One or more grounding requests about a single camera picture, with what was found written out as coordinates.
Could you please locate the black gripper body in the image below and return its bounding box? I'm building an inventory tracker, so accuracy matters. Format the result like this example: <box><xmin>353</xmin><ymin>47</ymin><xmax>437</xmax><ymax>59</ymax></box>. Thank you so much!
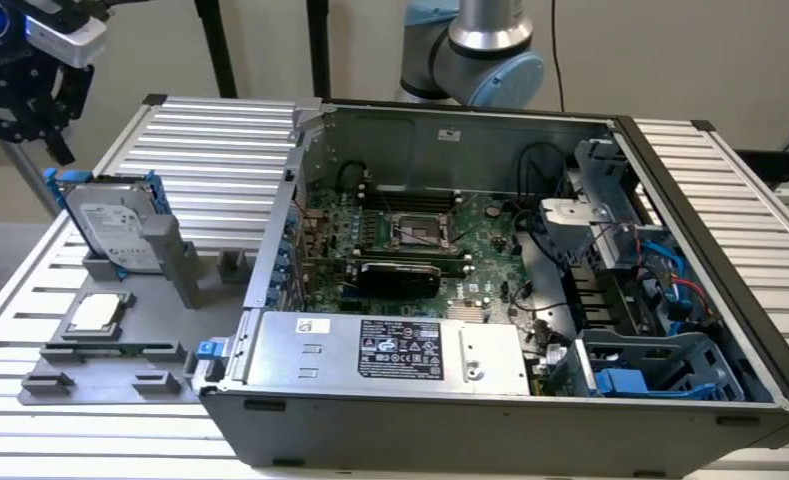
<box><xmin>0</xmin><ymin>42</ymin><xmax>70</xmax><ymax>145</ymax></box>

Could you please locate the hard disk with blue carrier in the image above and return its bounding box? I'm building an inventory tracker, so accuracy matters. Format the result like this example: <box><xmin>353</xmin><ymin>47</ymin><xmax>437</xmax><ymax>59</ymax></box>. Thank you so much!
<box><xmin>43</xmin><ymin>168</ymin><xmax>175</xmax><ymax>279</ymax></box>

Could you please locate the blue disk carrier in bay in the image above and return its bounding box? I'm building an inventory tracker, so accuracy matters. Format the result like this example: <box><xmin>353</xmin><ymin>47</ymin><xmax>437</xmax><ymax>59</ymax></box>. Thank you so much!
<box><xmin>596</xmin><ymin>367</ymin><xmax>650</xmax><ymax>399</ymax></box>

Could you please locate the silver slanted pole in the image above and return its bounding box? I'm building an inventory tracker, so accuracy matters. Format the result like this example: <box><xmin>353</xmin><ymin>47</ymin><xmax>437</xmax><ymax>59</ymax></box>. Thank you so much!
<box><xmin>0</xmin><ymin>139</ymin><xmax>63</xmax><ymax>217</ymax></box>

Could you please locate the black stand pole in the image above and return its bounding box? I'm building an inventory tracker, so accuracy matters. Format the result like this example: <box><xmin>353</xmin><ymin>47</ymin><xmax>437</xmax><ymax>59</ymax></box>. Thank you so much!
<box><xmin>193</xmin><ymin>0</ymin><xmax>239</xmax><ymax>99</ymax></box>
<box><xmin>306</xmin><ymin>0</ymin><xmax>333</xmax><ymax>99</ymax></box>

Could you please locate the silver CPU chip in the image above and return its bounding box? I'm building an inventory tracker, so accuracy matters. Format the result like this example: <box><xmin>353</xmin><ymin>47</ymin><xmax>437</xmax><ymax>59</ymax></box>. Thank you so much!
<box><xmin>66</xmin><ymin>294</ymin><xmax>130</xmax><ymax>332</ymax></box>

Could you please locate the grey parts rack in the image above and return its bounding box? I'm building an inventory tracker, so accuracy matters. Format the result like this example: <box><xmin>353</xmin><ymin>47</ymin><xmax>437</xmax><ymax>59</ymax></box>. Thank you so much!
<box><xmin>18</xmin><ymin>215</ymin><xmax>262</xmax><ymax>407</ymax></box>

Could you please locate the green RAM stick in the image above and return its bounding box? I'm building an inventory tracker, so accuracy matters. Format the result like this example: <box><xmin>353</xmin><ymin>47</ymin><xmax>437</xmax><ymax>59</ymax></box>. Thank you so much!
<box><xmin>46</xmin><ymin>341</ymin><xmax>175</xmax><ymax>357</ymax></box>

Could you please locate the CPU socket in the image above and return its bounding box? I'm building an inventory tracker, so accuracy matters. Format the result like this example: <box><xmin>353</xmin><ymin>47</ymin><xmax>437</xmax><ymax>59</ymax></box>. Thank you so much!
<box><xmin>379</xmin><ymin>209</ymin><xmax>466</xmax><ymax>252</ymax></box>

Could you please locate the black graphics card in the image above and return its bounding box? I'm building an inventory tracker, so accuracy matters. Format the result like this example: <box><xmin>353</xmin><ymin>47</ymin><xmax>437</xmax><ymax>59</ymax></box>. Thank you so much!
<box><xmin>343</xmin><ymin>257</ymin><xmax>446</xmax><ymax>302</ymax></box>

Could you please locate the silver power supply unit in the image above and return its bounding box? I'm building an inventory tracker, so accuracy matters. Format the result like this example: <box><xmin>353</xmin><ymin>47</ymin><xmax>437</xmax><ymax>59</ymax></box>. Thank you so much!
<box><xmin>230</xmin><ymin>309</ymin><xmax>530</xmax><ymax>400</ymax></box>

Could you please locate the green motherboard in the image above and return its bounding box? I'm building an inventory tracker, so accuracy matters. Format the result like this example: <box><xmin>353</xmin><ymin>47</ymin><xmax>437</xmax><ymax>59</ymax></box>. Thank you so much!
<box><xmin>293</xmin><ymin>187</ymin><xmax>550</xmax><ymax>326</ymax></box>

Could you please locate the silver chipset heatsink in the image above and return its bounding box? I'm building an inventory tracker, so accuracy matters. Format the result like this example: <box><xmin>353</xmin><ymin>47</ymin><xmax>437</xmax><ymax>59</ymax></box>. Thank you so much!
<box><xmin>445</xmin><ymin>305</ymin><xmax>490</xmax><ymax>324</ymax></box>

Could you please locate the silver metal drive cage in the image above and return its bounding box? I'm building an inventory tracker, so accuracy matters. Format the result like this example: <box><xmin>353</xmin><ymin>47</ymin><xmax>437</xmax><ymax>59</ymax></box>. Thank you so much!
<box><xmin>537</xmin><ymin>139</ymin><xmax>670</xmax><ymax>282</ymax></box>

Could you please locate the black plastic air shroud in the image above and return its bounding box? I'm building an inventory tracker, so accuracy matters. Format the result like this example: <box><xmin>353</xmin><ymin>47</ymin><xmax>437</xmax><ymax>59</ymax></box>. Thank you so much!
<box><xmin>560</xmin><ymin>262</ymin><xmax>642</xmax><ymax>331</ymax></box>

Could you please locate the black open PC case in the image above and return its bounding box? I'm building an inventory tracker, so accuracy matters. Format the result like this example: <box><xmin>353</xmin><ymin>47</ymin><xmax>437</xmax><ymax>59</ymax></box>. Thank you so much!
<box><xmin>197</xmin><ymin>97</ymin><xmax>789</xmax><ymax>470</ymax></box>

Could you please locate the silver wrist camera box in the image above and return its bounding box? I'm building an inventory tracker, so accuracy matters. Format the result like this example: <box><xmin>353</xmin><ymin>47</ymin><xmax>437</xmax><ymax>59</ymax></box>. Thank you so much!
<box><xmin>23</xmin><ymin>13</ymin><xmax>110</xmax><ymax>67</ymax></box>

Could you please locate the black wire loop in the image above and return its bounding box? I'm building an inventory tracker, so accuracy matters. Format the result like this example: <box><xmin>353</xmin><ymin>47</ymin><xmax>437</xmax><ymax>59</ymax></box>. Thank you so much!
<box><xmin>515</xmin><ymin>141</ymin><xmax>570</xmax><ymax>202</ymax></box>

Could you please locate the thin black wall cable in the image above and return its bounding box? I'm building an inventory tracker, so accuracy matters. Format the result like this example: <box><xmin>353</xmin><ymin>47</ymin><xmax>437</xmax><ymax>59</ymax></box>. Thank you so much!
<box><xmin>550</xmin><ymin>0</ymin><xmax>570</xmax><ymax>114</ymax></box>

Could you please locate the blue data wire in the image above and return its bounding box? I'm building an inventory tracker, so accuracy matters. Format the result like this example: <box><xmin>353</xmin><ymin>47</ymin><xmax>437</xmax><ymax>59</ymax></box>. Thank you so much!
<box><xmin>637</xmin><ymin>238</ymin><xmax>702</xmax><ymax>336</ymax></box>

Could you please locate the red data wire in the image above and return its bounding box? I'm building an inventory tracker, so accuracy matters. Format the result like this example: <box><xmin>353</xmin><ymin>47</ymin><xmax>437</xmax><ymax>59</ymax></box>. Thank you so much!
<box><xmin>660</xmin><ymin>278</ymin><xmax>726</xmax><ymax>326</ymax></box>

